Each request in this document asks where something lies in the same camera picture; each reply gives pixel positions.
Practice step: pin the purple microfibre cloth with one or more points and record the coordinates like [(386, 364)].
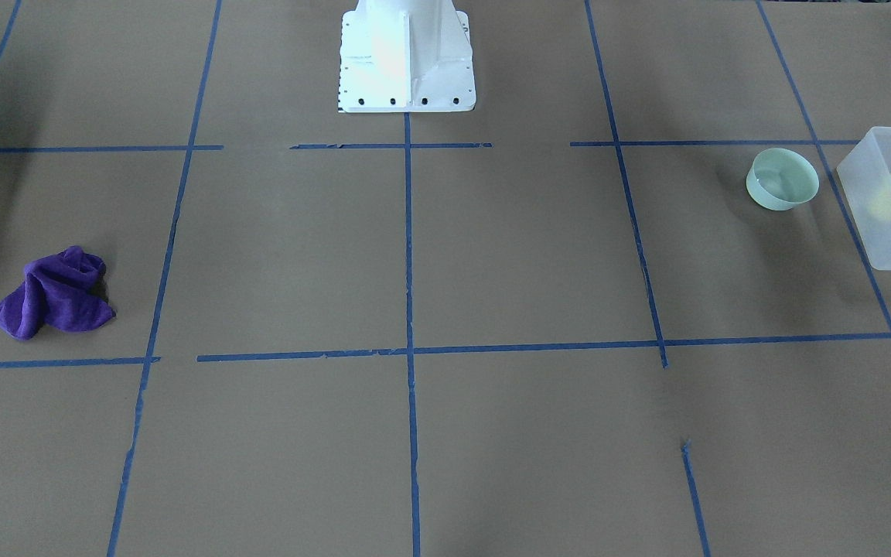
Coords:
[(58, 291)]

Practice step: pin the translucent white plastic box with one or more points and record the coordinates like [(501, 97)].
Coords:
[(865, 175)]

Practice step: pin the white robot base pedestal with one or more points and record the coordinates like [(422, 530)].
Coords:
[(406, 57)]

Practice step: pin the pale green bowl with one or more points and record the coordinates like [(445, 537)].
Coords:
[(781, 179)]

